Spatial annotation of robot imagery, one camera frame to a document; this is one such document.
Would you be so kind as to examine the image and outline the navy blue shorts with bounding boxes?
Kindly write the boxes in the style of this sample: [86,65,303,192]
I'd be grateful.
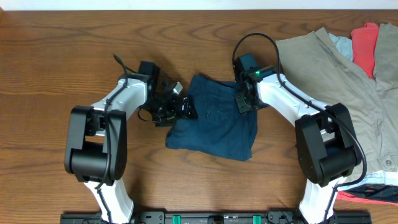
[165,75,257,161]

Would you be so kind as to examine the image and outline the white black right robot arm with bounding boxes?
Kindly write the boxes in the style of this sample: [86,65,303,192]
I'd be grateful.
[233,65,365,223]

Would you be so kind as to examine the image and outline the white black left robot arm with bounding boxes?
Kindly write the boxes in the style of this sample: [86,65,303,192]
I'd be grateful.
[60,73,198,223]

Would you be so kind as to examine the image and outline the khaki beige shorts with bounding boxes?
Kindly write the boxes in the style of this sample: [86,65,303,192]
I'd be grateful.
[277,28,397,174]

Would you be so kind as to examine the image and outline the light blue garment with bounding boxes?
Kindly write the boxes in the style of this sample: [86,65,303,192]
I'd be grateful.
[328,33,353,62]

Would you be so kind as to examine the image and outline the red garment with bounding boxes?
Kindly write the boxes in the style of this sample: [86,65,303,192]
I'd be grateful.
[337,22,397,204]

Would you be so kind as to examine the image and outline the grey olive garment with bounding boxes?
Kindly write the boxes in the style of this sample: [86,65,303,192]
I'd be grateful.
[374,24,397,90]

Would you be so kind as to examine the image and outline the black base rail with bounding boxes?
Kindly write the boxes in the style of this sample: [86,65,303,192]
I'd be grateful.
[60,210,373,224]

